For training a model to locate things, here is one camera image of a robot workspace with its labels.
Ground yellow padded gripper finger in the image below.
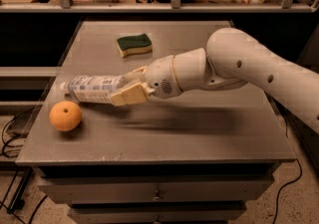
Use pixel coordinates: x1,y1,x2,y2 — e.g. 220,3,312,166
124,66,148,83
110,82,155,107

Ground clear plastic water bottle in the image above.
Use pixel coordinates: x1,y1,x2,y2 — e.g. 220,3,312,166
59,76,125,104

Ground black cable on right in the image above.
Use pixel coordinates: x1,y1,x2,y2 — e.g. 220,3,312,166
271,124,303,224

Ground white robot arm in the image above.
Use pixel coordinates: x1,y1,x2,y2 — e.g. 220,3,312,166
110,28,319,132

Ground metal drawer knob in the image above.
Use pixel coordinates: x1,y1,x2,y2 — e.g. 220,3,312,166
153,189,162,202

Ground grey cabinet with drawers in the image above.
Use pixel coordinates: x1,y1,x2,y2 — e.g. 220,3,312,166
15,19,297,224

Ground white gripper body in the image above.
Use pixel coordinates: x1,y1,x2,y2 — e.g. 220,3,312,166
145,56,182,99

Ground green and yellow sponge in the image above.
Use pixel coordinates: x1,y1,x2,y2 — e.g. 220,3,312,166
117,34,153,57

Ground orange fruit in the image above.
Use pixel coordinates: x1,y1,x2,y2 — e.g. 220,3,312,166
49,101,82,131

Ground black cables on left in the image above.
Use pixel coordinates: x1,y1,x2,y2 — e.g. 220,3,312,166
0,108,48,224

